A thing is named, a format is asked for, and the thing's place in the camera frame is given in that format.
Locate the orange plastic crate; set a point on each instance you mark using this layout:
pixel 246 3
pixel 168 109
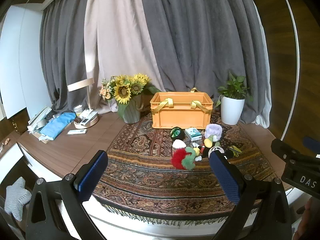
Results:
pixel 181 116

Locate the flat white remote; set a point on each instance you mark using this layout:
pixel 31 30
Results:
pixel 77 132

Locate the sunflower bouquet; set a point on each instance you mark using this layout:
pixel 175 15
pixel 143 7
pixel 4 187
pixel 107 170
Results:
pixel 123 90

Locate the white cabinet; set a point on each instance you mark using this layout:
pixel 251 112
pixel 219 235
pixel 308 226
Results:
pixel 20 60

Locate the black red yellow plush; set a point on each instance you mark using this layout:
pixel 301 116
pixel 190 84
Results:
pixel 200 152

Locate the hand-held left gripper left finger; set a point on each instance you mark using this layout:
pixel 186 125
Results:
pixel 91 175

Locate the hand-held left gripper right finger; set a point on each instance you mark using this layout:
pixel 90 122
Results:
pixel 225 177

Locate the white cup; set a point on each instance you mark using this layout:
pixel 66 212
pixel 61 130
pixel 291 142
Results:
pixel 78 110

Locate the green leafy plant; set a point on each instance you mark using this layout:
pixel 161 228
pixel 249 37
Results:
pixel 233 88

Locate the green ribbed vase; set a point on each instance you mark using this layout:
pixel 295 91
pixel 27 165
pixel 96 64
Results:
pixel 130 112

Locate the wooden table lamp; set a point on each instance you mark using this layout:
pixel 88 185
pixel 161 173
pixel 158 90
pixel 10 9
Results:
pixel 88 97

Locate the green ball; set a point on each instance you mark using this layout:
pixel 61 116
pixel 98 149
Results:
pixel 177 133

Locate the panda plush toy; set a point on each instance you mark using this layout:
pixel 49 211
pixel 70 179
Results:
pixel 216 150

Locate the red and green plush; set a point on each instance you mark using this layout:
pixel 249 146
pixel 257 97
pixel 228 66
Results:
pixel 181 158

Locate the blue fabric bag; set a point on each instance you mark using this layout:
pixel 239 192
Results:
pixel 58 125

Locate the black and yellow pouch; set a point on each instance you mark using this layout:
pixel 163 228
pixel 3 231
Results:
pixel 235 149

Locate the striped star cushion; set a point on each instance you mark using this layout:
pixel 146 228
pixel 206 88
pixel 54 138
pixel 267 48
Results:
pixel 16 197

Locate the stack of white boards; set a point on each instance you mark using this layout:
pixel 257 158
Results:
pixel 38 117

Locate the grey curtain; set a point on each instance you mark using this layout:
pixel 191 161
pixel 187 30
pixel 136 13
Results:
pixel 62 55
pixel 200 42

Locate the beige curtain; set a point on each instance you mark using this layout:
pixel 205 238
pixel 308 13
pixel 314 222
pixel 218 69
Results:
pixel 117 42

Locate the purple fluffy cloth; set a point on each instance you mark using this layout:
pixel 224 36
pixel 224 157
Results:
pixel 213 130

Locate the white plush toy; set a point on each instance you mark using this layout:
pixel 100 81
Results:
pixel 178 145

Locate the white plant pot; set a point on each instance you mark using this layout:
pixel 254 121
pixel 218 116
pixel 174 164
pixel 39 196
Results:
pixel 232 111

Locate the patterned fringed rug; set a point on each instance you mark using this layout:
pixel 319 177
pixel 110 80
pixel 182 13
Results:
pixel 150 180

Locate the yellow plush toy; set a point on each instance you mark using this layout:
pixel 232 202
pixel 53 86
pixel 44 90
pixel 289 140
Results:
pixel 208 143

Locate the person's right hand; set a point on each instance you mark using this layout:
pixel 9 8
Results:
pixel 311 217

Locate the white remote with screen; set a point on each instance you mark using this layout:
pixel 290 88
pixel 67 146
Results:
pixel 85 120

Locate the tissue packet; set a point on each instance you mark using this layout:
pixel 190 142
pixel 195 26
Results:
pixel 193 133

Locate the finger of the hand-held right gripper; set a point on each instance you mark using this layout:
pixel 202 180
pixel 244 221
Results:
pixel 290 152
pixel 312 144

